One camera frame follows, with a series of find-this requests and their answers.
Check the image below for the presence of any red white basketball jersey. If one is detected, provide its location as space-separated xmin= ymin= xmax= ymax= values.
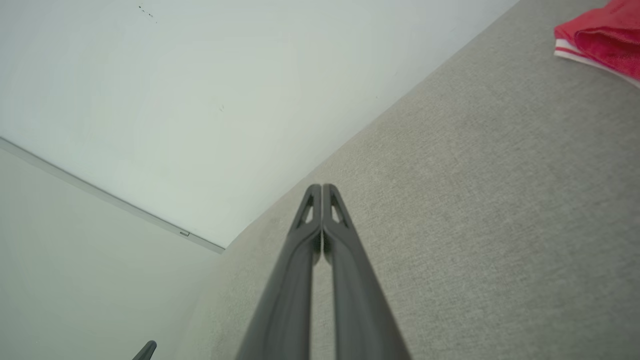
xmin=553 ymin=0 xmax=640 ymax=90

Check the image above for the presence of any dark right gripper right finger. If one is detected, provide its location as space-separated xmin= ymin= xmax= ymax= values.
xmin=322 ymin=183 xmax=412 ymax=360

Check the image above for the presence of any grey fabric sofa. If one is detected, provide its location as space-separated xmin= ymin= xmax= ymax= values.
xmin=174 ymin=0 xmax=640 ymax=360

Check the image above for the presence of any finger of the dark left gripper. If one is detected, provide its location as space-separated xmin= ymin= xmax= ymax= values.
xmin=131 ymin=340 xmax=158 ymax=360

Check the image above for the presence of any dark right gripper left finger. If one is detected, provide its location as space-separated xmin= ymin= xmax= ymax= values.
xmin=234 ymin=183 xmax=324 ymax=360

